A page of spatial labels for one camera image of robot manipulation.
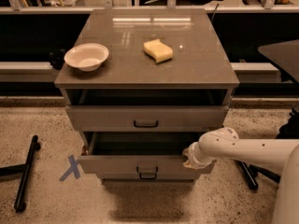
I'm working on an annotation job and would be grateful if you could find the black stand leg left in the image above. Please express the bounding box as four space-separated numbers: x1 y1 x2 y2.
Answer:
0 135 40 213

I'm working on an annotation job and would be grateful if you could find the grey bottom drawer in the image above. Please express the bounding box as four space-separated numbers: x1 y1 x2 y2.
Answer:
100 178 195 185

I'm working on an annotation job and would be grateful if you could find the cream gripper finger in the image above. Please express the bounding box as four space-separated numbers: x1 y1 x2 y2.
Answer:
182 148 194 169

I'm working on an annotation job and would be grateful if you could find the grey drawer cabinet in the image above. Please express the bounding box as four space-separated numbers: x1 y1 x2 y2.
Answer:
54 7 240 186

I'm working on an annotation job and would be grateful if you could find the blue tape cross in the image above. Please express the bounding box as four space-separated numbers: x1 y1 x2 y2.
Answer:
59 155 80 182

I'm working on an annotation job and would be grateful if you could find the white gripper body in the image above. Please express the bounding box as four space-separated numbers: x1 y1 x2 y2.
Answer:
186 142 215 170

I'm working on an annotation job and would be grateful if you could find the grey top drawer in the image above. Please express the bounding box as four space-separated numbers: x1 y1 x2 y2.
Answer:
66 105 228 133

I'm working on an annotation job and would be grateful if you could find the grey drawer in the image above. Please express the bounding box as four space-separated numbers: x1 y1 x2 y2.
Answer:
100 178 195 185
66 105 228 133
78 133 214 180

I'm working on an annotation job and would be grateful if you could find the dark round table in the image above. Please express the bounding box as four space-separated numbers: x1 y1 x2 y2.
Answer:
258 40 299 83

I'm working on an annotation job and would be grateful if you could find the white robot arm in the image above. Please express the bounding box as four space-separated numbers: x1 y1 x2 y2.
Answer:
183 127 299 224

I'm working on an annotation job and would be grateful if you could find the yellow sponge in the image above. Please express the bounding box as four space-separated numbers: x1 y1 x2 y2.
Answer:
143 39 173 63

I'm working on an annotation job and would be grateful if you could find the white bowl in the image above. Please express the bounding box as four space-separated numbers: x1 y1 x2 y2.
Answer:
64 43 109 72

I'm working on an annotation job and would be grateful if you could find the black clamp knob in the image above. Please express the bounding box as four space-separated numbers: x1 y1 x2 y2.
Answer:
49 49 65 70

